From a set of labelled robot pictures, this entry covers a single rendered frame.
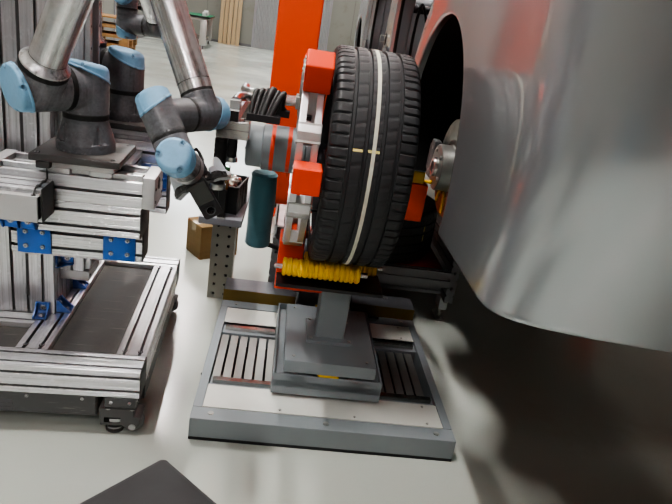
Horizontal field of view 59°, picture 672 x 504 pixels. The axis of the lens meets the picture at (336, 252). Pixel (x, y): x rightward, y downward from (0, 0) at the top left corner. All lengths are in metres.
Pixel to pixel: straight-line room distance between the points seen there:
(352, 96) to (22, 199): 0.87
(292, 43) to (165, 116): 1.11
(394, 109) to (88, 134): 0.80
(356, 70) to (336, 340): 0.90
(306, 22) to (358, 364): 1.24
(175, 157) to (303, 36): 1.18
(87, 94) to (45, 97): 0.11
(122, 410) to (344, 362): 0.69
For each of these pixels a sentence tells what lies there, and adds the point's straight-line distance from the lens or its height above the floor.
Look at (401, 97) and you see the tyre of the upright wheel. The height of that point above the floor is 1.08.
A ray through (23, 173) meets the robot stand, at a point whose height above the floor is 0.75.
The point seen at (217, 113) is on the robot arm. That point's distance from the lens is 1.39.
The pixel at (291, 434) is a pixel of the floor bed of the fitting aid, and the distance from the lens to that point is 1.91.
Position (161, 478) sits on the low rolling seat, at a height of 0.34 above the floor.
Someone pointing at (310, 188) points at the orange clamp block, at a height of 0.84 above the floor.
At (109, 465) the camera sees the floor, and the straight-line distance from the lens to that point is 1.87.
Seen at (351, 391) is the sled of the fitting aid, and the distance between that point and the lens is 2.00.
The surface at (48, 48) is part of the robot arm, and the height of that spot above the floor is 1.09.
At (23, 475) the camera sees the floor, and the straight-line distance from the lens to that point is 1.88.
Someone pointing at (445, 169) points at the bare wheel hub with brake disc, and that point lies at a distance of 1.92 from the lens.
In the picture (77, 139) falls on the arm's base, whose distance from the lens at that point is 1.70.
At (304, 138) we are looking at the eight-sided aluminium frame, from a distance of 1.59.
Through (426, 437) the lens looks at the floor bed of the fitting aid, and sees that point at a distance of 1.97.
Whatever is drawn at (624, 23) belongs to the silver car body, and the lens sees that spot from 1.05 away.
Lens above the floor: 1.24
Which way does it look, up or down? 21 degrees down
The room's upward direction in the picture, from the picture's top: 9 degrees clockwise
